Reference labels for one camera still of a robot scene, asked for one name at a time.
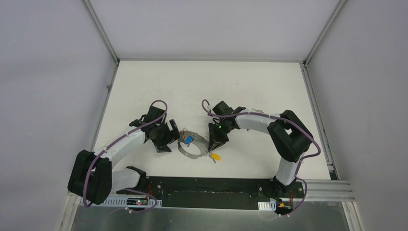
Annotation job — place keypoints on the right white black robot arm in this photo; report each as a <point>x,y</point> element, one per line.
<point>288,134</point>

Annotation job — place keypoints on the right aluminium frame post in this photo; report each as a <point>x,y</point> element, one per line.
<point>324,32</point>

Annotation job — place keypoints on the aluminium frame post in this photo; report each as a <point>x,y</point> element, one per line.
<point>324,32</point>
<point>100,30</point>

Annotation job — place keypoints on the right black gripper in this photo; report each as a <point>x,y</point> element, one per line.
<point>214,138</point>

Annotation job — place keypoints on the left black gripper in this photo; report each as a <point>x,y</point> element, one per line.
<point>167,136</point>

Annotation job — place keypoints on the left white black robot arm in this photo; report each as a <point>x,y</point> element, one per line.
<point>93,177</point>

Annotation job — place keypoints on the key with yellow tag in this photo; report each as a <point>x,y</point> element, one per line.
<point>214,157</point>

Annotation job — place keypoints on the left white slotted cable duct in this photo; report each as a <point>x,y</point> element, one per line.
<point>133,202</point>

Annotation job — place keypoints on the left aluminium frame post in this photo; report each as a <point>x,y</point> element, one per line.
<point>100,30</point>

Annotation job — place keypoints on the white slotted cable duct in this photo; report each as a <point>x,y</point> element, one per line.
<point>133,202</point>
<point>267,206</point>

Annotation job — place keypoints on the right white slotted cable duct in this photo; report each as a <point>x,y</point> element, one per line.
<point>267,206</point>

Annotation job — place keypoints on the key with blue tag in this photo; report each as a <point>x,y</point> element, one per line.
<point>188,140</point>

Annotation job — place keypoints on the large silver carabiner keyring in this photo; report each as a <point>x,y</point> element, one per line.
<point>197,149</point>

